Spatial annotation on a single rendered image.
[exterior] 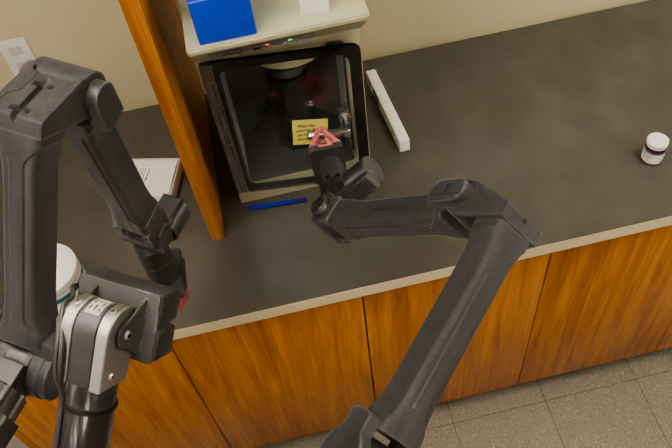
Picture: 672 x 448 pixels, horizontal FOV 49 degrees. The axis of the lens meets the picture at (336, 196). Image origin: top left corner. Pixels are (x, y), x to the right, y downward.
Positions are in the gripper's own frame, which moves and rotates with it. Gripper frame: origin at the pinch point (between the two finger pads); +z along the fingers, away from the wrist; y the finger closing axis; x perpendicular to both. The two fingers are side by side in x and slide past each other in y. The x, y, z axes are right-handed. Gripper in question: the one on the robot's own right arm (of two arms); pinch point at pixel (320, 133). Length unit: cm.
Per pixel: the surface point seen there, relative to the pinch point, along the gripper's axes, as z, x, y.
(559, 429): -31, -57, -120
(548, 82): 26, -62, -26
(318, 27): -4.3, -2.1, 30.4
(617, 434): -37, -74, -120
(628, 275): -18, -71, -55
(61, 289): -17, 58, -12
